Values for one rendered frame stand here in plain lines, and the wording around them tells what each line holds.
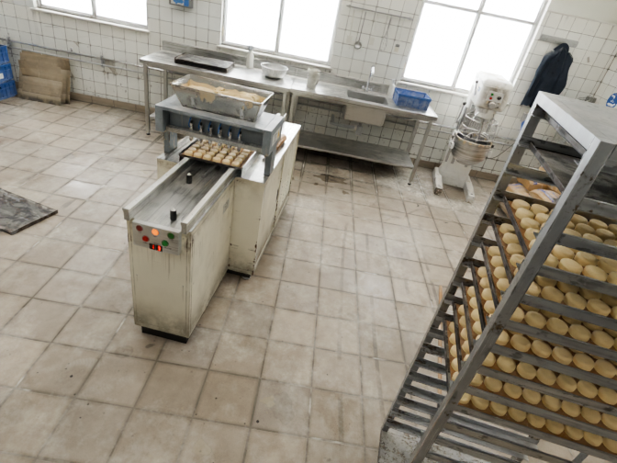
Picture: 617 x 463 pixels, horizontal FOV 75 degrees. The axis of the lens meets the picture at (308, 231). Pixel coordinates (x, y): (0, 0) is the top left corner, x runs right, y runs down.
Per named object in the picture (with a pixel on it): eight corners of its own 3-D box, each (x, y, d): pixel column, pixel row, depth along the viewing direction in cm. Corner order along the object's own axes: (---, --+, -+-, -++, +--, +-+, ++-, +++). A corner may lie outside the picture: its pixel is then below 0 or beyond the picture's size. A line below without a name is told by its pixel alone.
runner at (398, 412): (390, 415, 191) (392, 412, 189) (391, 410, 193) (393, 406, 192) (528, 460, 184) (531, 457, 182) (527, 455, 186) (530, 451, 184)
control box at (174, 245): (136, 241, 206) (135, 218, 198) (181, 252, 204) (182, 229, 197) (132, 244, 203) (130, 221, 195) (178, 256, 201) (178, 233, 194)
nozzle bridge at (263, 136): (178, 141, 285) (178, 92, 267) (277, 163, 282) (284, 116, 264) (155, 157, 257) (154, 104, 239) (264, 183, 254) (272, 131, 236)
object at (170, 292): (184, 266, 302) (185, 155, 254) (228, 277, 300) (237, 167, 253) (134, 334, 243) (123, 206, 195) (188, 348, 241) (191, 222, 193)
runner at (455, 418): (396, 403, 186) (398, 400, 185) (396, 399, 188) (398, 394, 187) (537, 450, 179) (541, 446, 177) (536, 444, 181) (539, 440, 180)
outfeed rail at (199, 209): (276, 119, 363) (277, 112, 360) (279, 120, 363) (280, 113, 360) (180, 233, 194) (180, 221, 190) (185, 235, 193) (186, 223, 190)
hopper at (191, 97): (188, 95, 265) (189, 73, 258) (271, 114, 262) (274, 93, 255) (169, 107, 241) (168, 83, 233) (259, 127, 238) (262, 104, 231)
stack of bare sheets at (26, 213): (58, 212, 331) (57, 209, 329) (12, 235, 298) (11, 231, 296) (2, 190, 343) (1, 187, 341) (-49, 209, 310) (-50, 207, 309)
